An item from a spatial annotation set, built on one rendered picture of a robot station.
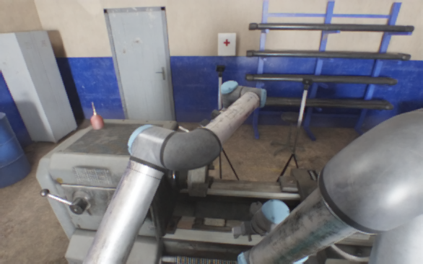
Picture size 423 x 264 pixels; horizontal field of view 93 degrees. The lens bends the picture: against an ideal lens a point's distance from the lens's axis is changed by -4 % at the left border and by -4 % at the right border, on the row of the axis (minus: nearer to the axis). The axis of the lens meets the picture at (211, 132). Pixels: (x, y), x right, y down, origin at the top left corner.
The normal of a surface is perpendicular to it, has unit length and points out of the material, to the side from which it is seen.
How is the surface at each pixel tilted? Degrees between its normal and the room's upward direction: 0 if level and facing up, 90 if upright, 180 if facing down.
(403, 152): 47
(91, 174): 90
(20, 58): 90
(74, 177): 90
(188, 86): 90
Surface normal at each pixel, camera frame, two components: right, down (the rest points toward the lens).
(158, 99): -0.10, 0.47
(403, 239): -0.88, 0.22
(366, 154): -0.71, -0.56
